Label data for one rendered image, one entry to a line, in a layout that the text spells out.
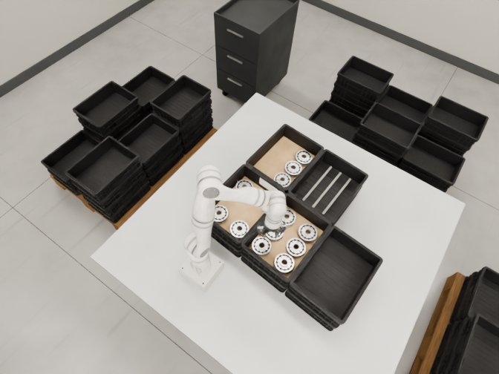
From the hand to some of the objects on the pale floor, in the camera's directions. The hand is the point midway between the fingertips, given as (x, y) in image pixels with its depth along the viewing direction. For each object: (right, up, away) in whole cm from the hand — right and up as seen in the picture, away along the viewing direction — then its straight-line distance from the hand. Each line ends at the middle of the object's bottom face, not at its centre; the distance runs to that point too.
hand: (269, 234), depth 167 cm
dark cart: (-8, +125, +193) cm, 230 cm away
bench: (+11, -38, +95) cm, 103 cm away
